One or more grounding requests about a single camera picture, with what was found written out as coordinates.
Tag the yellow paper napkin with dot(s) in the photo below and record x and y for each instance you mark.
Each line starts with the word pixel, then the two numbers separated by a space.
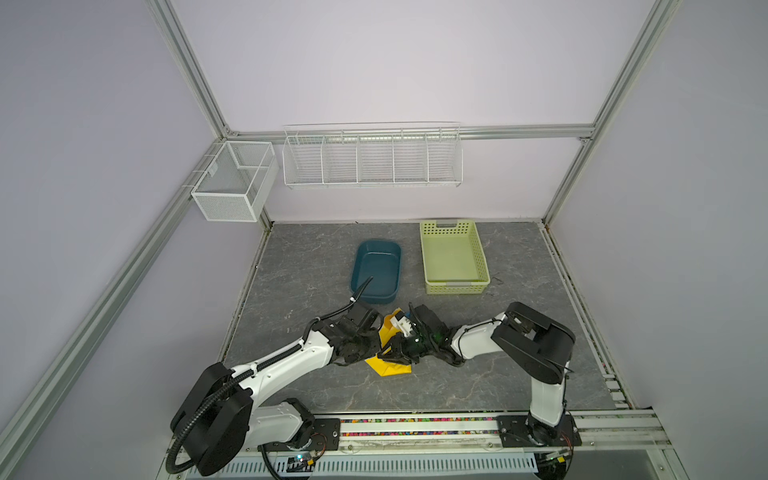
pixel 387 331

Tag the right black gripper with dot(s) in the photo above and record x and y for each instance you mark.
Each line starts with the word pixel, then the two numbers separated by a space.
pixel 395 356

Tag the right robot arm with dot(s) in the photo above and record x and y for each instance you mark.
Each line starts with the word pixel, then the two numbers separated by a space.
pixel 539 345

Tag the light green plastic basket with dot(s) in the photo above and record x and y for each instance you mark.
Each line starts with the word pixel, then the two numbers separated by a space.
pixel 454 261

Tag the small white mesh basket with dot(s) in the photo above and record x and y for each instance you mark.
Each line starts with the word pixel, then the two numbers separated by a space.
pixel 236 183

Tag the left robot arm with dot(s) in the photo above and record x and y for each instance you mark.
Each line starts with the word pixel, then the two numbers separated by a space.
pixel 225 410

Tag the long white wire rack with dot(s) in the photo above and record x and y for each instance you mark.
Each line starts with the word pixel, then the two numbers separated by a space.
pixel 373 154

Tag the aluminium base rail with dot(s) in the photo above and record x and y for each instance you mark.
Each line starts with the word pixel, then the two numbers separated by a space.
pixel 442 445

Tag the dark teal plastic tray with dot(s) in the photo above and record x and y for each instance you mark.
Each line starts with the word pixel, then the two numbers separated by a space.
pixel 380 260

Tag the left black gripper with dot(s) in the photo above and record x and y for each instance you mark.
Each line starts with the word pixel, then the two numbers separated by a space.
pixel 372 333

